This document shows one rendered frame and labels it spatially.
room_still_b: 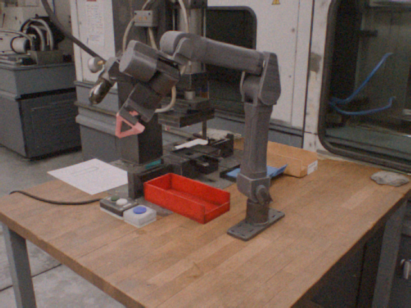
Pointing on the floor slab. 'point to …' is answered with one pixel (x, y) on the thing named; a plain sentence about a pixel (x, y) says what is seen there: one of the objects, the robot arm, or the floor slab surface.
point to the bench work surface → (212, 242)
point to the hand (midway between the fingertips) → (126, 122)
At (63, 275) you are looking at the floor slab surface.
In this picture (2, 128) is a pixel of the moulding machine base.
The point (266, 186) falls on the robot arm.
